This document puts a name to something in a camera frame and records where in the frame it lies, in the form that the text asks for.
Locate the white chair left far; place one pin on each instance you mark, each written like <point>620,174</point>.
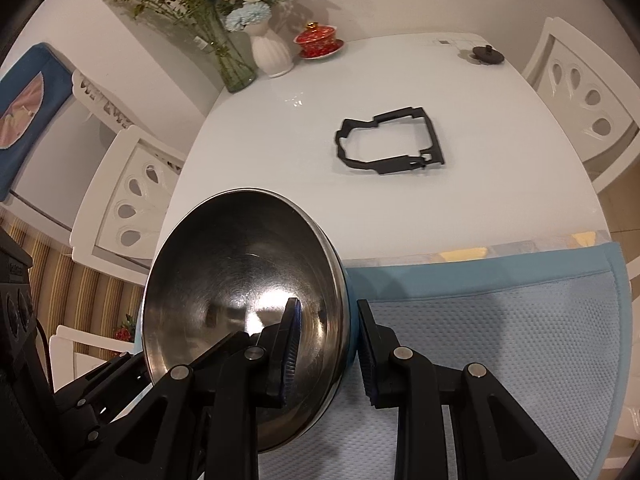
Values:
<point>118,223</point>

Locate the red tea cup set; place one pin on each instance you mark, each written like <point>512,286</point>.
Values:
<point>317,41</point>

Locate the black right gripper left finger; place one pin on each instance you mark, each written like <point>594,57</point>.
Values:
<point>272,359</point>

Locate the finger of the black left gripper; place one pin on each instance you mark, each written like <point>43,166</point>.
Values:
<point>207,399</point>

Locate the white chair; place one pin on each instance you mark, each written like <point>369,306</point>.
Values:
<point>74,353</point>
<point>595,102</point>
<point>118,223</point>

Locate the white chair left near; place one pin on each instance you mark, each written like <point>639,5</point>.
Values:
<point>74,353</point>

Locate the blue steel bowl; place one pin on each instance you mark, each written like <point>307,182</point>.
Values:
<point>230,266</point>

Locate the red flower plant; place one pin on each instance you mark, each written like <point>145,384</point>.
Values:
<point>126,330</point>

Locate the light blue table mat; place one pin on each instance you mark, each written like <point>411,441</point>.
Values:
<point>555,328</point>

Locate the black plastic frame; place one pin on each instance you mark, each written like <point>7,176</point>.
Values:
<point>397,141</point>

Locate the white chair right far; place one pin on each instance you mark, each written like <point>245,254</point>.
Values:
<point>595,102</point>

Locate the blue cushion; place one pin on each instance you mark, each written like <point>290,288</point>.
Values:
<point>32,92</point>

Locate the white ribbed vase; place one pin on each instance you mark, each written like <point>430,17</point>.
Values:
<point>271,54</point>

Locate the green glass flower vase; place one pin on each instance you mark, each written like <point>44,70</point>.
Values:
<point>220,25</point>

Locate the black round lid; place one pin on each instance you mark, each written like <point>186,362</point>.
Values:
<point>487,54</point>

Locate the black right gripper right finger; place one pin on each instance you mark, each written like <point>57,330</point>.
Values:
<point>451,423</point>

